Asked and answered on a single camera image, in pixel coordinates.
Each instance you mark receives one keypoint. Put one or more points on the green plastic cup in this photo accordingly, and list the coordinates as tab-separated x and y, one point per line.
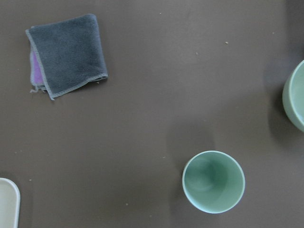
213	182

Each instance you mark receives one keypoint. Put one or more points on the cream rabbit tray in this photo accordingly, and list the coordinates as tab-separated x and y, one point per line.
9	204

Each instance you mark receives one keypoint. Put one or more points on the grey folded cloth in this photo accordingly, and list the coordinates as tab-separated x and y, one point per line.
69	54

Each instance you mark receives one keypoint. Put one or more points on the purple cloth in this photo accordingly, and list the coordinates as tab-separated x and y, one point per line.
36	75

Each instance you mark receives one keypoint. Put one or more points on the green bowl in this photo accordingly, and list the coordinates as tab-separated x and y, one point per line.
293	97

